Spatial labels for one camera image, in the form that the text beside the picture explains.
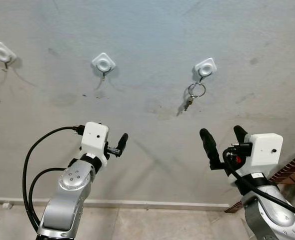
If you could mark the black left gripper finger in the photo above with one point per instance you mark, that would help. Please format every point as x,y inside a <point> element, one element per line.
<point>122,141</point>

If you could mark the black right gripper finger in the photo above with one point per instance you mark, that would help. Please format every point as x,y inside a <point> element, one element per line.
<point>240,134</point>
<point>208,142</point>

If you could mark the white baseboard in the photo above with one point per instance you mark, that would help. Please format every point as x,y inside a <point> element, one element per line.
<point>137,203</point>

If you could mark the small white baseboard clip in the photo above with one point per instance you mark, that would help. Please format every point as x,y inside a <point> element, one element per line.
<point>7,205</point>

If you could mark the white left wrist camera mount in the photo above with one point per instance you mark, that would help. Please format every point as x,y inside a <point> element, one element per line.
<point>95,140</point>

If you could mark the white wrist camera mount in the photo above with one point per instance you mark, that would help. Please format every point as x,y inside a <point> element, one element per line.
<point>95,140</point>
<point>265,150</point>

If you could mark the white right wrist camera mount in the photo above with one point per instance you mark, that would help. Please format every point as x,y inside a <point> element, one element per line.
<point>265,150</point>

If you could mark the white adhesive wall hook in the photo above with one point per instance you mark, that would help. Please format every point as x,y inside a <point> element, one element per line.
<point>1,51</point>
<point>206,67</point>
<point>103,63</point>

